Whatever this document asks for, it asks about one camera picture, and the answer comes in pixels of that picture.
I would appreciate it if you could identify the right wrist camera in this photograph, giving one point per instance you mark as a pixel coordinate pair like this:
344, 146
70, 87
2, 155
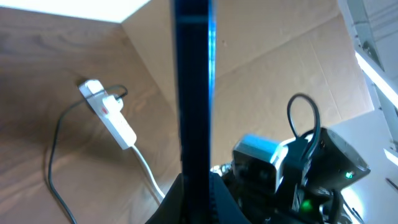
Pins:
257, 162

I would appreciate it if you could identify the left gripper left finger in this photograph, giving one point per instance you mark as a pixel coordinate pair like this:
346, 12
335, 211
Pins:
170, 209

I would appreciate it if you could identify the white power strip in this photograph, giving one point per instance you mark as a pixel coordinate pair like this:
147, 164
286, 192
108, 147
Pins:
93, 91

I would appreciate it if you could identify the blue Galaxy smartphone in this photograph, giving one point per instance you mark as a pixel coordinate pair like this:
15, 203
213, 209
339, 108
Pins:
195, 51

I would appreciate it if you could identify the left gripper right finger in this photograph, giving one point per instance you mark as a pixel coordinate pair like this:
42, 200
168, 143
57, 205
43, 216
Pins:
223, 208

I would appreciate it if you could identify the white USB charger plug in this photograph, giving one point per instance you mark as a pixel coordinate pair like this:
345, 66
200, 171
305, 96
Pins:
111, 104

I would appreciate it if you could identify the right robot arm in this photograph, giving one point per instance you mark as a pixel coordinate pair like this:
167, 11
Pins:
288, 182

